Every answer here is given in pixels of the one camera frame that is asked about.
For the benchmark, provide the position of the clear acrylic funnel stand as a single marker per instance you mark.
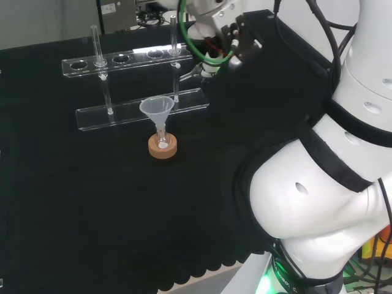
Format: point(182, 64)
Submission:
point(134, 108)

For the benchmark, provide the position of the grey equipment cabinet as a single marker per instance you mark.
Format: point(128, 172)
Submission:
point(118, 15)

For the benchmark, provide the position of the small round-bottom glass flask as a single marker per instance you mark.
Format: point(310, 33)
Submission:
point(161, 139)

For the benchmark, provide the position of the translucent plastic funnel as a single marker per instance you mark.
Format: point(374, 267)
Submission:
point(156, 108)

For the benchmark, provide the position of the black table cloth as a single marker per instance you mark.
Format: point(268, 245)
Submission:
point(92, 199)

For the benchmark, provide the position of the yellow stop button box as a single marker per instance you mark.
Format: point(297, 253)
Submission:
point(372, 245)

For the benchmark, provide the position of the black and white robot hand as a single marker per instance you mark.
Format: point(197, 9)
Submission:
point(245, 39)

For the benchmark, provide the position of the clear glass weighing funnel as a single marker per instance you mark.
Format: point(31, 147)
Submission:
point(190, 73)

